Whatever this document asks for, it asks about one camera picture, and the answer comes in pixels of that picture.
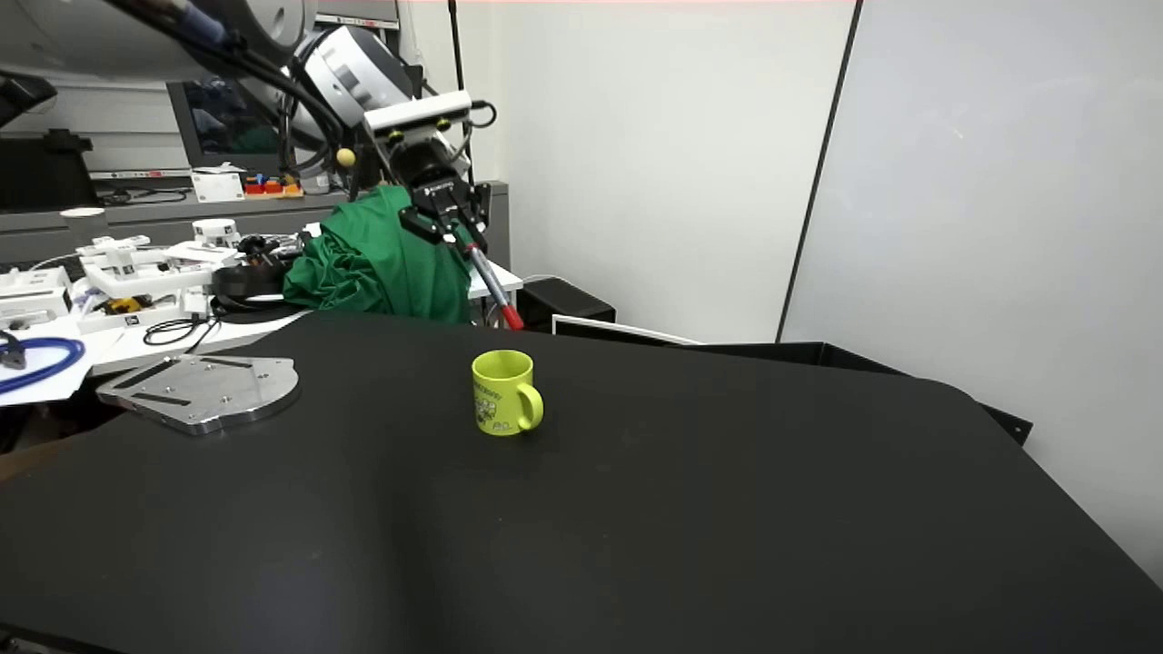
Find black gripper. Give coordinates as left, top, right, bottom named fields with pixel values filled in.
left=381, top=126, right=499, bottom=266

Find red capped black marker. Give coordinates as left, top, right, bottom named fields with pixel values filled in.
left=461, top=234, right=528, bottom=335

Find green cloth pile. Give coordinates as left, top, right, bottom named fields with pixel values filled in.
left=280, top=180, right=479, bottom=328

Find small black case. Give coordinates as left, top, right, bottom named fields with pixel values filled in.
left=515, top=276, right=617, bottom=335

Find yellow-green mug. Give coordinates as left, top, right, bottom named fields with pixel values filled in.
left=468, top=346, right=548, bottom=442

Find small white box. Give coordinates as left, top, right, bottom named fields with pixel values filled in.
left=187, top=159, right=248, bottom=203

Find silver metal mounting plate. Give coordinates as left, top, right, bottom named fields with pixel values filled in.
left=95, top=349, right=300, bottom=438

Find grey workbench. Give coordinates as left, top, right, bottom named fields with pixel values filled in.
left=0, top=177, right=511, bottom=271

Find white printed parts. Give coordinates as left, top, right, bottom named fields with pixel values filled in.
left=73, top=216, right=248, bottom=306

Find white side table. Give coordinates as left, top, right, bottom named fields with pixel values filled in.
left=0, top=241, right=528, bottom=412

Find black table cover sheet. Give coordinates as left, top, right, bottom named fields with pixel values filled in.
left=0, top=308, right=1163, bottom=654

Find black equipment box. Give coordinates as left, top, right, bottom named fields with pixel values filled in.
left=0, top=122, right=96, bottom=212

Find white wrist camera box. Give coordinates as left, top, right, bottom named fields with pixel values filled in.
left=360, top=87, right=474, bottom=138

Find black cable loop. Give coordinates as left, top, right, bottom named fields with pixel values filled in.
left=140, top=308, right=219, bottom=351

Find cable conduit with brass fittings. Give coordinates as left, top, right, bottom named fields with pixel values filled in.
left=104, top=0, right=368, bottom=186

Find blue cable loop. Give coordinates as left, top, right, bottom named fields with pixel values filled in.
left=0, top=335, right=91, bottom=395

